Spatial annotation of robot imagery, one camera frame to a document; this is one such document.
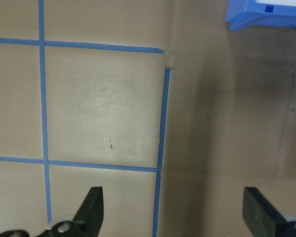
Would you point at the blue plastic capacitor bin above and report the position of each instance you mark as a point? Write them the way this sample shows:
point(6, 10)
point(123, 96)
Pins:
point(249, 19)

